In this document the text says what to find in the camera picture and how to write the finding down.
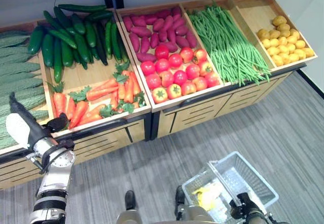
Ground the dark right robot foot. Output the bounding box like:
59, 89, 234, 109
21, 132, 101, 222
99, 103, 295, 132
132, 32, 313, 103
175, 185, 187, 217

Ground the dark robot foot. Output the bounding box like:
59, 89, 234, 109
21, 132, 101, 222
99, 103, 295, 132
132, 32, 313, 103
175, 185, 187, 217
124, 190, 137, 211

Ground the red tomato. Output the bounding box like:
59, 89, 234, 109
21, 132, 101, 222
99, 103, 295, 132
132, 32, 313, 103
173, 70, 188, 86
167, 84, 182, 100
185, 63, 201, 80
181, 81, 197, 96
145, 73, 162, 90
168, 53, 183, 69
204, 71, 221, 88
159, 70, 175, 88
198, 61, 213, 77
192, 49, 208, 64
140, 60, 156, 77
180, 47, 194, 63
154, 45, 170, 60
154, 58, 171, 73
151, 87, 169, 104
192, 76, 208, 92

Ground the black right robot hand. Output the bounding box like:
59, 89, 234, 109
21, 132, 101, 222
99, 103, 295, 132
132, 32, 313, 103
229, 192, 267, 220

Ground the heap of green beans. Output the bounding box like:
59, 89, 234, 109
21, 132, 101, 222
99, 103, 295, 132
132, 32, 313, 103
186, 0, 272, 87

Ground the green bitter melon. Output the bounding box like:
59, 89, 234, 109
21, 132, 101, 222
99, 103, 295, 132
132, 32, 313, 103
0, 46, 30, 57
29, 109, 49, 121
0, 134, 18, 150
0, 35, 30, 49
0, 86, 45, 105
0, 72, 41, 85
0, 53, 33, 64
0, 30, 31, 38
0, 62, 41, 77
0, 94, 47, 117
0, 78, 44, 95
0, 115, 11, 135

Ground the silver left robot leg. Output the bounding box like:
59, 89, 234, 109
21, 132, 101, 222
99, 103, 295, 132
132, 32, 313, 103
115, 208, 143, 224

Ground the wooden display stand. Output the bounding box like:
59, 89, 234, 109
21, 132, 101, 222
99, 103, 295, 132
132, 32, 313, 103
150, 68, 295, 140
0, 114, 147, 191

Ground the silver robot leg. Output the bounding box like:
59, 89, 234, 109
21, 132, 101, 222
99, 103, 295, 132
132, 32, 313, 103
174, 204, 216, 224
115, 208, 143, 224

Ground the yellow vegetable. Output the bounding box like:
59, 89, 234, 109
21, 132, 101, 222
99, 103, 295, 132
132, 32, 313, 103
191, 182, 226, 211

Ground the white plastic shopping basket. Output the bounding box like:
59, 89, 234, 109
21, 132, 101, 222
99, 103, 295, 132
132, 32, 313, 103
181, 151, 280, 223

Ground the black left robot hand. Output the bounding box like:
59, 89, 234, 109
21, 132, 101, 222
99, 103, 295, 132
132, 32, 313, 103
6, 92, 70, 150

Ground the dark left robot foot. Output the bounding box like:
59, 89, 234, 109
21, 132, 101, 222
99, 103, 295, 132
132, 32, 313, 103
124, 190, 137, 211

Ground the silver right robot leg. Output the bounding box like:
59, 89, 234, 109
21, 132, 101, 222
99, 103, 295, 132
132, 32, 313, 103
174, 204, 216, 224

